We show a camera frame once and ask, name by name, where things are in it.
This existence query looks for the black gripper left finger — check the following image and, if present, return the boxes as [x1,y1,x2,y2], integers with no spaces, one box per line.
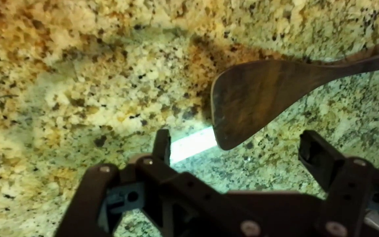
[53,126,186,237]

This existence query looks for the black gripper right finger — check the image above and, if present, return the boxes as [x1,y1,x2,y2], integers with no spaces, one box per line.
[297,129,379,237]

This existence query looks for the dark wooden spatula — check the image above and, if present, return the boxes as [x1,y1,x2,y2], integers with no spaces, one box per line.
[209,49,379,151]

